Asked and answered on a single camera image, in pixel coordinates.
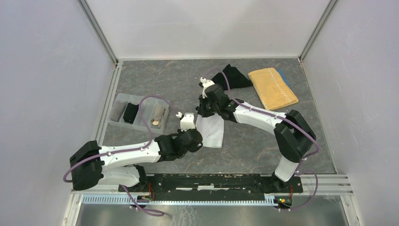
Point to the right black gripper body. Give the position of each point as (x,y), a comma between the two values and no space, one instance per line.
(208,108)

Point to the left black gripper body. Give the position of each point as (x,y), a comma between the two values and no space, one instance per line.
(182,154)

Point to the white underwear black waistband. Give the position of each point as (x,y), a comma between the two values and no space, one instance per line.
(212,130)

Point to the black underwear beige waistband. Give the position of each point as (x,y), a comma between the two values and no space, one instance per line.
(130,113)

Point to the clear plastic organizer box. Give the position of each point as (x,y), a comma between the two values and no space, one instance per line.
(145,113)

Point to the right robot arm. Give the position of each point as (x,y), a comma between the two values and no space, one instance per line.
(293,134)

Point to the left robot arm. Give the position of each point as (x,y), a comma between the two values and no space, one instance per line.
(95,165)

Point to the beige rolled cloth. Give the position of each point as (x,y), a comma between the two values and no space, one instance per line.
(158,115)

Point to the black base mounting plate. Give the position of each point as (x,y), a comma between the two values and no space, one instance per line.
(215,187)

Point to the folded yellow towel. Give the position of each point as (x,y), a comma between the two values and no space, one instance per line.
(272,90)

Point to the grey striped rolled cloth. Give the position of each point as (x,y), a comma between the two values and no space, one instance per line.
(117,110)

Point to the blue cloth under towel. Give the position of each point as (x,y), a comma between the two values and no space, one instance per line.
(283,77)

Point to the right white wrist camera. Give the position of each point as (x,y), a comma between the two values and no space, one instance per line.
(204,84)

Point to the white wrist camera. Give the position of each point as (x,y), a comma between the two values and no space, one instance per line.
(186,121)
(204,84)

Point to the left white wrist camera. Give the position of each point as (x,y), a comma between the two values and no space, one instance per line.
(186,121)

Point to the aluminium frame rail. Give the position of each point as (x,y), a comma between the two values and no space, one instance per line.
(320,185)

